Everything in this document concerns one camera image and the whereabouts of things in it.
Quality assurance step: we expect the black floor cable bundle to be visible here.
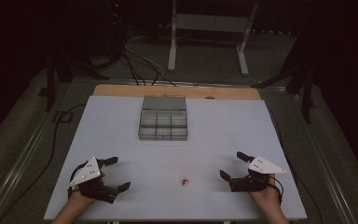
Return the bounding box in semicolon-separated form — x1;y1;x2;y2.
120;36;178;88

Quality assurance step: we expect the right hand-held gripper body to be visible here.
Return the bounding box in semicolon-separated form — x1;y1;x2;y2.
228;155;287;193

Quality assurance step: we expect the person's right hand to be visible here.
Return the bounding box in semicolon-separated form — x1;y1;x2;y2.
249;173;282;203

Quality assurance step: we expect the black metal stand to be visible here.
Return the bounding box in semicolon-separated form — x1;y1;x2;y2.
37;43;110;112
251;27;318;124

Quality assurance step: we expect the metal floor rail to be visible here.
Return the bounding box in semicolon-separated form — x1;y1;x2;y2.
0;83;73;224
287;91;357;224

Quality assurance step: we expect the white metal stand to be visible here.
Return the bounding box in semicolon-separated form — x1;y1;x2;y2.
167;0;259;77

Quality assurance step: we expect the white floor cable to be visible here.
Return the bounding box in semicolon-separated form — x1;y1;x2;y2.
123;35;165;82

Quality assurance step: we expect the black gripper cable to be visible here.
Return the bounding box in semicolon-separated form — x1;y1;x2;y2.
268;175;284;206
67;161;90;200

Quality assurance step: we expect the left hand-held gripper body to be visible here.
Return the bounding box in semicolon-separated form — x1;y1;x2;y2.
69;156;119;204

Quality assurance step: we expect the thin black floor cable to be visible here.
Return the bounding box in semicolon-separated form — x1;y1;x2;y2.
269;110;324;224

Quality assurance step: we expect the person's left hand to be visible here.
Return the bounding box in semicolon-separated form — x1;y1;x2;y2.
70;171;106;207

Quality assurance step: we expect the white table mat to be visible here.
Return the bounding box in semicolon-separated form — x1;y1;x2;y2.
43;94;308;222

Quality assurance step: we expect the clear plastic compartment box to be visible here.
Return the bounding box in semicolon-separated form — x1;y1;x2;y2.
137;94;189;142

